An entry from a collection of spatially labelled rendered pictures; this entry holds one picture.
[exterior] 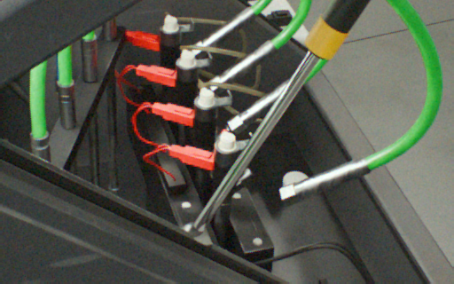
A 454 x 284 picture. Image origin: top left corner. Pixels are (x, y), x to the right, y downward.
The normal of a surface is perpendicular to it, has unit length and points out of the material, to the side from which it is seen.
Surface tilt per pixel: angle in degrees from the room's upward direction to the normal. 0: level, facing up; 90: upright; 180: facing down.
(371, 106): 0
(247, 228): 0
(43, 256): 90
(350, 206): 90
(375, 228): 90
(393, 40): 0
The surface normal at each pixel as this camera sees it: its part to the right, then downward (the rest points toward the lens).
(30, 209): 0.30, 0.62
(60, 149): 0.06, -0.77
